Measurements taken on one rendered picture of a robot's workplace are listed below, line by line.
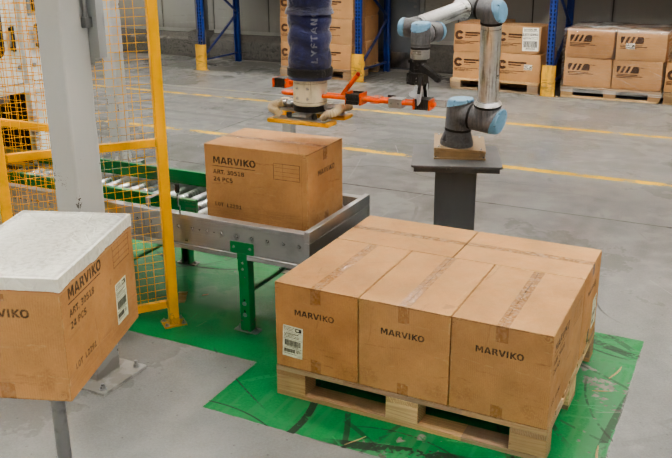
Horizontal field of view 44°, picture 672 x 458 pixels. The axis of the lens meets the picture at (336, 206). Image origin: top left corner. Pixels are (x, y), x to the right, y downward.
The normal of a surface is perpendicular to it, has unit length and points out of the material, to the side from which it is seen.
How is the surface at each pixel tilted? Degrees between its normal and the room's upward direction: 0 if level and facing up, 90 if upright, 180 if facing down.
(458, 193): 90
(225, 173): 90
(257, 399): 0
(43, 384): 90
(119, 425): 0
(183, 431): 0
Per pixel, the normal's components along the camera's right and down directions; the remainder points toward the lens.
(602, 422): 0.00, -0.95
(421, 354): -0.45, 0.28
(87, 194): 0.89, 0.11
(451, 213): -0.12, 0.30
